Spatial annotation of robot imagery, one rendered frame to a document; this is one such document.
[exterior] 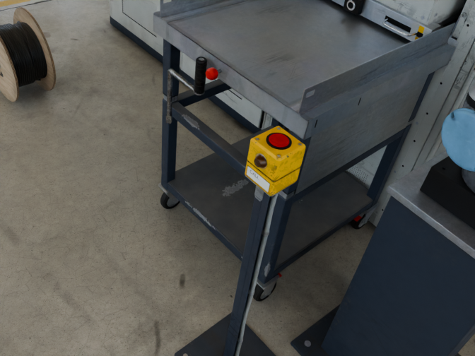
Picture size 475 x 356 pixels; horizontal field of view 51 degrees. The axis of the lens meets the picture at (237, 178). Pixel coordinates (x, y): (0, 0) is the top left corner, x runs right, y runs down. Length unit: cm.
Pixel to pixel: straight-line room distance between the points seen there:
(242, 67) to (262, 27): 25
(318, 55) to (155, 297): 96
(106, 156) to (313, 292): 107
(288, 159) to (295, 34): 65
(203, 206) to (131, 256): 33
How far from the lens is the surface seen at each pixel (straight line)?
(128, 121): 246
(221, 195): 186
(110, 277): 183
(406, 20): 161
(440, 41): 166
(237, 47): 140
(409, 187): 119
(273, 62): 136
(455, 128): 96
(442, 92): 176
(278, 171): 94
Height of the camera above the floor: 149
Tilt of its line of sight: 43 degrees down
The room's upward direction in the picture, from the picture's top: 9 degrees clockwise
